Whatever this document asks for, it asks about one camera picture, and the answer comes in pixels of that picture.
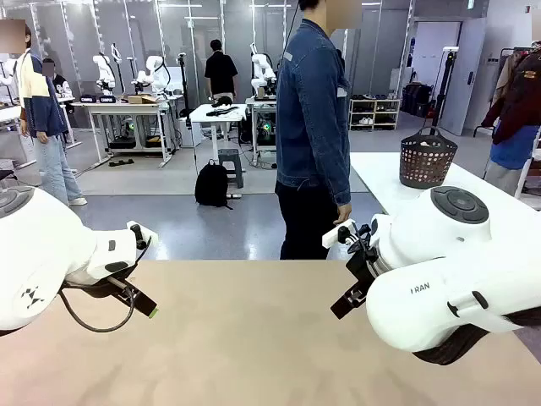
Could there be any dark perforated plastic basket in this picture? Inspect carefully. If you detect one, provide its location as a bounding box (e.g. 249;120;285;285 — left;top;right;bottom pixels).
399;125;459;190

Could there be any person in cream navy jacket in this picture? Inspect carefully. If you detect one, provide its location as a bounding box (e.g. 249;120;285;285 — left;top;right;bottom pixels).
16;23;89;207

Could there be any black backpack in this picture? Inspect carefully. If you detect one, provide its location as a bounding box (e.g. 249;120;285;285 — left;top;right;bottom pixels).
194;159;233;211

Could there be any person's right forearm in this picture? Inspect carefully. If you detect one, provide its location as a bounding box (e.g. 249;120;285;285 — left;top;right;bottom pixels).
323;139;353;208

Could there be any black suitcase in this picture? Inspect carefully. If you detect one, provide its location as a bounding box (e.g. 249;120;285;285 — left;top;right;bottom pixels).
401;82;436;118

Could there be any person in denim jacket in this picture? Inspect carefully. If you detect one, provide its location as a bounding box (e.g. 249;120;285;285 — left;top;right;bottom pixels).
275;0;354;261

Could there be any person in black shirt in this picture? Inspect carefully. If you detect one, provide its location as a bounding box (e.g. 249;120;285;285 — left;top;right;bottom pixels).
204;39;239;105

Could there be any grey plastic stool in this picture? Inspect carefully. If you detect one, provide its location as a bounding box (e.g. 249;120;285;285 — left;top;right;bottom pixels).
217;148;245;189

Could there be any grey open door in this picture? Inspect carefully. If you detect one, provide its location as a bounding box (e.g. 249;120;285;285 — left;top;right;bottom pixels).
439;17;488;136

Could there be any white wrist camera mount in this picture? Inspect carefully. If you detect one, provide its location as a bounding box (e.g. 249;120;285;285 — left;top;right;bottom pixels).
321;218;373;255
126;219;160;251

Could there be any person in varsity jacket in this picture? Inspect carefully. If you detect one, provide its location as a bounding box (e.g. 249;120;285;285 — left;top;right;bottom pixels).
41;58;72;105

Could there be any beige coat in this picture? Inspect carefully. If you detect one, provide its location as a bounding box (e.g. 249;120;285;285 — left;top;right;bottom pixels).
489;52;519;109

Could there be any maroon jacket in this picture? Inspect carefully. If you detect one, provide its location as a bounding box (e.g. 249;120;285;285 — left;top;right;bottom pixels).
481;49;541;145

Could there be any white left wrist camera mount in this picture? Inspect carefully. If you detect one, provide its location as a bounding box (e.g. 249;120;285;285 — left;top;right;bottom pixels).
126;219;160;251

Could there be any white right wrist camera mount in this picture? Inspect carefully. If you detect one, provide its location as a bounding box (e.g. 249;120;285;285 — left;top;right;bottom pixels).
321;218;373;255

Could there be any blue garment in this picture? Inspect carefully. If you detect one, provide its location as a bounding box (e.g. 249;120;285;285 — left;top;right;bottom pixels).
489;124;541;171

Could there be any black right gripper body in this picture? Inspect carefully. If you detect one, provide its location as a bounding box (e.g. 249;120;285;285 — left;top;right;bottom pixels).
345;244;381;293

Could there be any person's right hand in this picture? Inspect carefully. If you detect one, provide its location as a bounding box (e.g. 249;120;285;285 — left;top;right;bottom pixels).
332;203;354;225

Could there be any long white desk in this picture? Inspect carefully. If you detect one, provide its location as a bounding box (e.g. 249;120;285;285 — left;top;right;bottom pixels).
69;99;175;169

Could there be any small white desk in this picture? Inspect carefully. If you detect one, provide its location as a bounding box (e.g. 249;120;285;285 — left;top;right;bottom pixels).
189;103;249;154

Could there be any white shoe rack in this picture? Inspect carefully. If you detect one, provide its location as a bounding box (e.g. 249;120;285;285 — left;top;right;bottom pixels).
348;97;402;131

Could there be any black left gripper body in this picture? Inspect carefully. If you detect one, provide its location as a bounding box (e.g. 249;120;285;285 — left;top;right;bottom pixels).
63;274;133;299

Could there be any black tripod stand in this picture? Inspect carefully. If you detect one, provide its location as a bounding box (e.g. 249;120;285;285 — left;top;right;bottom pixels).
429;46;461;129

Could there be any white desk with computer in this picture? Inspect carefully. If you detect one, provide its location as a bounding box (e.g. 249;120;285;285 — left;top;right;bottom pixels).
244;96;278;167

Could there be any large white table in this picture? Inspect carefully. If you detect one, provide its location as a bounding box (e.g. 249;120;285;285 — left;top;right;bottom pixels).
349;151;541;255

